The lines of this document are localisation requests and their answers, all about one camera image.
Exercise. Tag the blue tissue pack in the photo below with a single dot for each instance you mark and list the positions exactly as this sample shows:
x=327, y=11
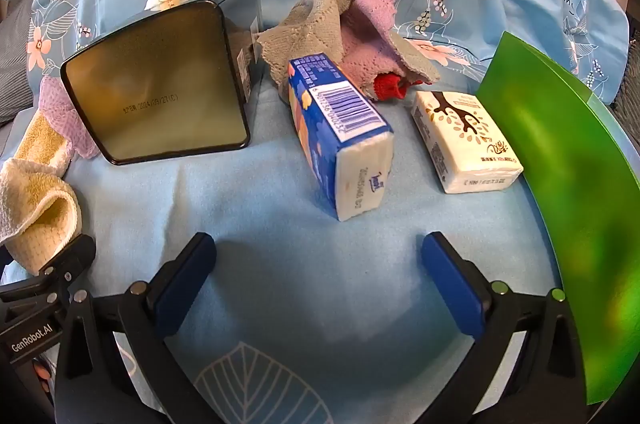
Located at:
x=330, y=114

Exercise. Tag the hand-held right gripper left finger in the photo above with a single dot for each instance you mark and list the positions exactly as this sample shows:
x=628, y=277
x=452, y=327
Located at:
x=185, y=276

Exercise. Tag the red and white cloth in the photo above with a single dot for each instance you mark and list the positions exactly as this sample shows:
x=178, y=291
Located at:
x=392, y=87

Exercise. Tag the white tissue pack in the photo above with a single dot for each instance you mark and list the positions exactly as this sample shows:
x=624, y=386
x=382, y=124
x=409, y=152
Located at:
x=465, y=139

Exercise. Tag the blue floral bedsheet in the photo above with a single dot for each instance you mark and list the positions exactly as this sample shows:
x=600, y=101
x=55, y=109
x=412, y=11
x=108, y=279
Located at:
x=280, y=184

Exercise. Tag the dark metal tin box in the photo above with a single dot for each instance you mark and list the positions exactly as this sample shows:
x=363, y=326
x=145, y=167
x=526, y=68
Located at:
x=155, y=94

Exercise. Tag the lavender knit cloth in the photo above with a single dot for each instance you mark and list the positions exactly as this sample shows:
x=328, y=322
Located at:
x=370, y=39

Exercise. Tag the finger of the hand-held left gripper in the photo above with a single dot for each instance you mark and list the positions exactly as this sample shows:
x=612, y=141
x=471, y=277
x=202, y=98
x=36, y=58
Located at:
x=70, y=259

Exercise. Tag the yellow and pink cloth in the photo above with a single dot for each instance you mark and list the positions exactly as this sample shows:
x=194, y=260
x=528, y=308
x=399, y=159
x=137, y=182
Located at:
x=35, y=214

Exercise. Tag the grey knit cloth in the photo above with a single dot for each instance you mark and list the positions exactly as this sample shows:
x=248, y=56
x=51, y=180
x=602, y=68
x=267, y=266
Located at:
x=305, y=24

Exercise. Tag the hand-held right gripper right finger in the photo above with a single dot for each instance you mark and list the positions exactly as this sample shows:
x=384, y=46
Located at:
x=450, y=289

